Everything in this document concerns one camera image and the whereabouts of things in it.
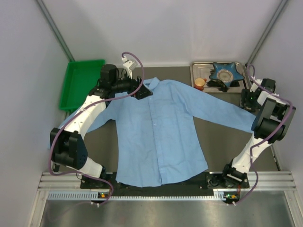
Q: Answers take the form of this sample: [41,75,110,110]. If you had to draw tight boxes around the white slotted cable duct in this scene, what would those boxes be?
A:
[47,190,240,201]

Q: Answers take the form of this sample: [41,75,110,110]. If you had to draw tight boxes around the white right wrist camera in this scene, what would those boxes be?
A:
[250,79,263,97]

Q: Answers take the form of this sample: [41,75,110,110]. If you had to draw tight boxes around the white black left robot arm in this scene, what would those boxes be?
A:
[50,60,152,179]

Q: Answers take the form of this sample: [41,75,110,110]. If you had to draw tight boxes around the blue star-shaped dish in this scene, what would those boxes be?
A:
[209,62,244,88]

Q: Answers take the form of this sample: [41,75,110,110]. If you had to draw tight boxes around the orange cup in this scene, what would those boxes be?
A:
[194,78,207,91]

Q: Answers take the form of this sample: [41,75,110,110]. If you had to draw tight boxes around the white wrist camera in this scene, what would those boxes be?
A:
[123,60,138,79]
[250,79,263,97]

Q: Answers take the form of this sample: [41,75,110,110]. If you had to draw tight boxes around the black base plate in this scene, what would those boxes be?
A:
[80,172,250,197]

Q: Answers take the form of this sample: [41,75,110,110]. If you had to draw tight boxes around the black comb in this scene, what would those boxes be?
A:
[207,80,229,92]

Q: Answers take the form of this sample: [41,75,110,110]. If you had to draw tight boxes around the green plastic tray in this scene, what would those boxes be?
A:
[59,59,106,112]

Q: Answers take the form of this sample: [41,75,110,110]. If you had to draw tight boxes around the silver metal tray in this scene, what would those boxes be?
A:
[190,62,251,93]

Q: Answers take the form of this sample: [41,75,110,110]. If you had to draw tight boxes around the light blue button shirt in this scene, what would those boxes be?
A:
[48,77,258,188]

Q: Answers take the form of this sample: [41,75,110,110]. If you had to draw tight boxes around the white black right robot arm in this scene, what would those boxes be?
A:
[222,79,296,188]

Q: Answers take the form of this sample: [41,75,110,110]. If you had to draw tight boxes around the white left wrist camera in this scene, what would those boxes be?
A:
[123,60,138,79]

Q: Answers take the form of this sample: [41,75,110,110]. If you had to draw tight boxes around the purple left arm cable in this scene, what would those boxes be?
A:
[48,51,145,206]

